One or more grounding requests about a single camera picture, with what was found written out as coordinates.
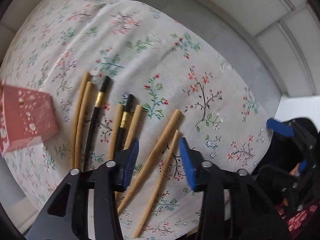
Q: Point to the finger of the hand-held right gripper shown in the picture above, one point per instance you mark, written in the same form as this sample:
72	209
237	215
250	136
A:
303	166
278	127

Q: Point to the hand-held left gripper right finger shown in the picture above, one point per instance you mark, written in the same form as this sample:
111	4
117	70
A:
187	163

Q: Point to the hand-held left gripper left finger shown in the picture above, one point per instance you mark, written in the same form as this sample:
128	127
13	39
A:
130	163

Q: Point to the black chopstick gold band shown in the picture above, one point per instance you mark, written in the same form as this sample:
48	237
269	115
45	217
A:
124	120
100	97

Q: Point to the bunch of wooden chopsticks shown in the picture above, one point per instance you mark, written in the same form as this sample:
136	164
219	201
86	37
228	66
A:
176	115

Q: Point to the pink perforated utensil box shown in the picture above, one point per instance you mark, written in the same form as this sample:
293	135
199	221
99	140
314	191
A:
27	115

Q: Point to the red floral clothing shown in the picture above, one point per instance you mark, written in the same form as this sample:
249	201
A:
302	221

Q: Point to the floral tablecloth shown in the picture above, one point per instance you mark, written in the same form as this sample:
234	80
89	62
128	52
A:
150	55

